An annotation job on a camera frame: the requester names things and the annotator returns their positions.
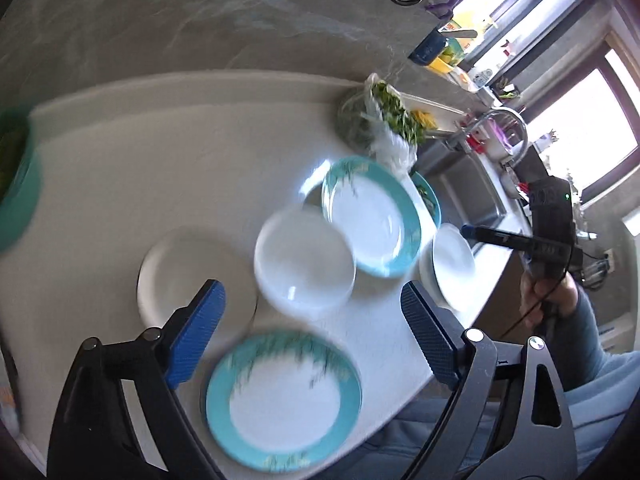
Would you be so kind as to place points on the plastic bag of greens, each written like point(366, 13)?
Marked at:
point(375, 122)

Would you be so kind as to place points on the green basin with vegetables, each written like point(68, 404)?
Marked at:
point(20, 176)

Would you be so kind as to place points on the small teal floral plate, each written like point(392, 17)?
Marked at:
point(282, 401)

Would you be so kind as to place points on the large teal floral plate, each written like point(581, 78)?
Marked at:
point(375, 213)

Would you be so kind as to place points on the white shallow bowl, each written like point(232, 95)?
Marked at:
point(447, 269)

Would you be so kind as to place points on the blue utensil cup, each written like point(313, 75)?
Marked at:
point(428, 49)

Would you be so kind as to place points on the teal colander with greens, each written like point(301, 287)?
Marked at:
point(429, 198)

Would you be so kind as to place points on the person's right hand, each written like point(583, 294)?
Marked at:
point(542, 299)

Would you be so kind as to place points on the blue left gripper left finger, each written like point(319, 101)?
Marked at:
point(188, 332)

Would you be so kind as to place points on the chrome faucet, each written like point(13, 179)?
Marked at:
point(500, 134)

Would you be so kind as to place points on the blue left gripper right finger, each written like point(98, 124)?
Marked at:
point(437, 332)

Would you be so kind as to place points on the yellow cooking oil bottle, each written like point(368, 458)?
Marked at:
point(457, 39)

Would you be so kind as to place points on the plain white bowl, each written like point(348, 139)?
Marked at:
point(303, 266)

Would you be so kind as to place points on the person's right forearm grey sleeve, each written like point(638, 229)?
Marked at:
point(599, 386)

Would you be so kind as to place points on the stainless steel sink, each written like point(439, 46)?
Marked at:
point(461, 185)

